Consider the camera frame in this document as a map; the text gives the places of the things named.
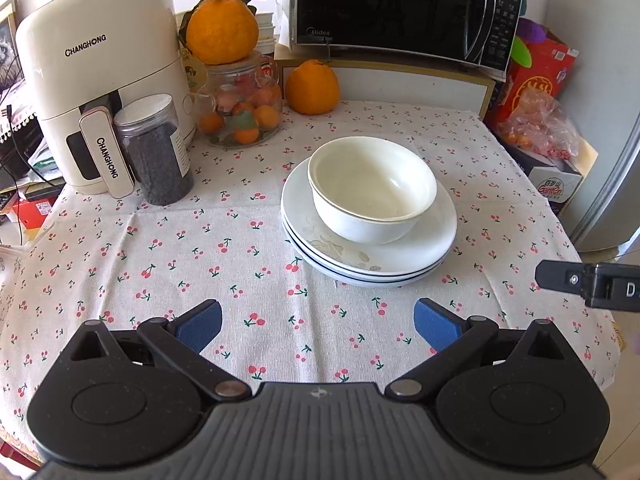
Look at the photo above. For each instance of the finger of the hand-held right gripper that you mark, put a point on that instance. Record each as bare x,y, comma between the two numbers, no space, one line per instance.
565,277

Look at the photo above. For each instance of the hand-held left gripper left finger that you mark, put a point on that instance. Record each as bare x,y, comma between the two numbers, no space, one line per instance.
202,325

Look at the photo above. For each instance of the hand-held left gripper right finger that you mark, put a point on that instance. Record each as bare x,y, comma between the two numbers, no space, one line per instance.
435,322

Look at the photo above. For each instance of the blue patterned plate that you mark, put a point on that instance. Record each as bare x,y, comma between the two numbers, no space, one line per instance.
372,283
372,273

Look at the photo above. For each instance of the white plate with grey swirls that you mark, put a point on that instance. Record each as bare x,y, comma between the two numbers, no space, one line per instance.
430,240

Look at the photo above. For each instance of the wide cream bowl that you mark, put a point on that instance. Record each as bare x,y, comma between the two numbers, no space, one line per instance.
370,180

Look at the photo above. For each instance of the white and blue carton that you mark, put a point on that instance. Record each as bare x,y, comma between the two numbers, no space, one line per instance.
560,190

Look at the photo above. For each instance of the silver refrigerator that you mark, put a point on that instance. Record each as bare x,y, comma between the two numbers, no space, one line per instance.
610,200

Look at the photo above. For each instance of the cherry print tablecloth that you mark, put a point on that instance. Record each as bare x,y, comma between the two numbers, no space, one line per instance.
225,210

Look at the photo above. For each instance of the clear plastic bag of fruit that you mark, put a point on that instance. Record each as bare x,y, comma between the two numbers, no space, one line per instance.
545,125

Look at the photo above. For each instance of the plastic jar with dark contents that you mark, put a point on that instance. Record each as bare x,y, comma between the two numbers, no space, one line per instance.
160,170

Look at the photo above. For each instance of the red packet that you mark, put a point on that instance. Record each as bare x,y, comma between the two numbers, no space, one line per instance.
35,209

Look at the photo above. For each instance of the red cardboard box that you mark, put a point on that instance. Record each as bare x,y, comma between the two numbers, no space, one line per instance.
540,75

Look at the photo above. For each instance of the heap of small mandarins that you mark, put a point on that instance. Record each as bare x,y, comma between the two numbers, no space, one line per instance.
265,115

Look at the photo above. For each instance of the wooden framed white stand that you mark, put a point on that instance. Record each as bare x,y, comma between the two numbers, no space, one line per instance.
415,85

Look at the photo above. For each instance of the glass jar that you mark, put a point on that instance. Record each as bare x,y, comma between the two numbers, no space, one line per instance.
240,72

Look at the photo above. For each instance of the large orange with stem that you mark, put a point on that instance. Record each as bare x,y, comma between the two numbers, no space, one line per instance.
312,87

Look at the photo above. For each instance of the lace trimmed cloth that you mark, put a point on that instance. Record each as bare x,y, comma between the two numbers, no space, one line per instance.
20,110

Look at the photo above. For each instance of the white air fryer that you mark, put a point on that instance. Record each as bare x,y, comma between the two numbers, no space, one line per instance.
100,60

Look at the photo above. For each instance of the large orange with leaves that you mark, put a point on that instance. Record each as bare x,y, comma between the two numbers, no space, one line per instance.
222,30

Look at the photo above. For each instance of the red canister with white lid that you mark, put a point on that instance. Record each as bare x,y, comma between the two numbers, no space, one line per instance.
266,35

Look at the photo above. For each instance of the black microwave oven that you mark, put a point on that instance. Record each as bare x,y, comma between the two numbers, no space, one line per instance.
390,0

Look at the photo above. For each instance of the framed picture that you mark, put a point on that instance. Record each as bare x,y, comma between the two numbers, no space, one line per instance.
10,45

